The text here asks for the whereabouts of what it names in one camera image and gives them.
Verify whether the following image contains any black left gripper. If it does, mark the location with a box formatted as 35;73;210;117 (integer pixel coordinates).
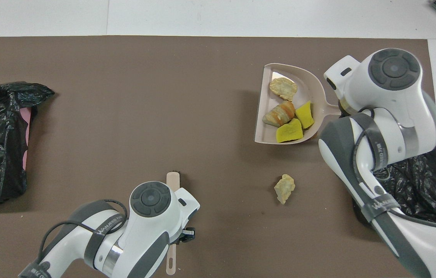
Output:
171;227;196;245

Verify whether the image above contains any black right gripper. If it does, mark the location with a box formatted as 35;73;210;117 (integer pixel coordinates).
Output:
338;99;353;117

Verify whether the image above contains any yellow sponge piece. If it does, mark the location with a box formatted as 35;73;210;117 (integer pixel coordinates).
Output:
295;100;315;129
276;118;304;143

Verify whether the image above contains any striped orange bread roll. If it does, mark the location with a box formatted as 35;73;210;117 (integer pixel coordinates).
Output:
263;100;296;128
269;77;298;101

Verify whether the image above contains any beige plastic dustpan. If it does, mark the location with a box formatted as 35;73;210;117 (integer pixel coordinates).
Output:
254;63;343;146

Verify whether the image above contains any pale beige toy pastry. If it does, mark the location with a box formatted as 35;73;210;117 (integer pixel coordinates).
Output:
274;174;296;205

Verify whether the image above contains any right black bag bin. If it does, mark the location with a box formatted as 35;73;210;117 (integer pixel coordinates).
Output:
351;116;436;229

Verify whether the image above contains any pink plastic bin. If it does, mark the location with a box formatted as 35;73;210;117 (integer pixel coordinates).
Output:
19;107;33;171

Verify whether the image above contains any brown table mat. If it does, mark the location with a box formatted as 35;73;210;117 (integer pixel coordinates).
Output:
0;36;436;278

